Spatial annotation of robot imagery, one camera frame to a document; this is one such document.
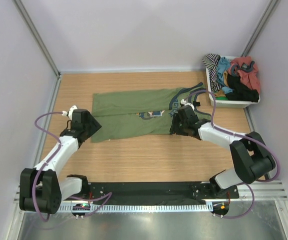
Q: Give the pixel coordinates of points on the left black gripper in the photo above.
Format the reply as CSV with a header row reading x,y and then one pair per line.
x,y
94,126

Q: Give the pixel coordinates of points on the yellow garment in basket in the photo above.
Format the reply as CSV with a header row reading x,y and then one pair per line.
x,y
220,96

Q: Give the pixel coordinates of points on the black tank top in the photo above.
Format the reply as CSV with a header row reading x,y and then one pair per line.
x,y
240,91

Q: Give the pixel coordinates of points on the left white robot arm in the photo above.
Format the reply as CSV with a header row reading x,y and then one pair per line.
x,y
40,189

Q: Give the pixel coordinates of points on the white slotted cable duct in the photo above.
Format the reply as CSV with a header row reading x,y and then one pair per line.
x,y
87,208

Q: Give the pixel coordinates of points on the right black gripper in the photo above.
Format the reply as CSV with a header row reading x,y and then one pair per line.
x,y
174,128

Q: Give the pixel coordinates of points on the aluminium frame rail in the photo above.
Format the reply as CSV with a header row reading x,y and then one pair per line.
x,y
263,191

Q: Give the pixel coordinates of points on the green tank top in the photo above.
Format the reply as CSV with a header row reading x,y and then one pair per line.
x,y
128,114

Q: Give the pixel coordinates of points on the light blue tank top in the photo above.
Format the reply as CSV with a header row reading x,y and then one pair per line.
x,y
222,74

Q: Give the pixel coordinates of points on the striped tank top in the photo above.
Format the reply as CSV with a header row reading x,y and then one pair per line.
x,y
211,63

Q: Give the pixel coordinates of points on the pink tank top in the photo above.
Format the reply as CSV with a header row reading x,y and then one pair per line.
x,y
246,69

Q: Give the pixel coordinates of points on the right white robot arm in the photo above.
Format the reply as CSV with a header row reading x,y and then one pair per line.
x,y
250,156

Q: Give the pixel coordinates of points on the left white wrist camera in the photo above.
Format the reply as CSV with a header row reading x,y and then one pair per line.
x,y
69,113

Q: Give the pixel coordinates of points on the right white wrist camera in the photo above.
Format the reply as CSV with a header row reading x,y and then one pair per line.
x,y
184,102

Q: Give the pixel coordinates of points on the left aluminium corner post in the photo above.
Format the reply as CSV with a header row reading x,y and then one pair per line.
x,y
34,32

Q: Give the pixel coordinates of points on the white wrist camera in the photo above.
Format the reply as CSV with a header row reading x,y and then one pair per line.
x,y
69,113
184,102

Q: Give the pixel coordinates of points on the aluminium corner post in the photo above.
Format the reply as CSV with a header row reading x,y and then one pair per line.
x,y
34,32
263,21

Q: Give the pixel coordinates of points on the white laundry basket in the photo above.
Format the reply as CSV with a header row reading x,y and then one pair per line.
x,y
228,103

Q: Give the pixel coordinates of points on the right aluminium corner post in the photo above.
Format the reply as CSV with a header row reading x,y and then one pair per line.
x,y
263,21

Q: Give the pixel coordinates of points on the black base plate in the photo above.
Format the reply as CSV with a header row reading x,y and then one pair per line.
x,y
197,190

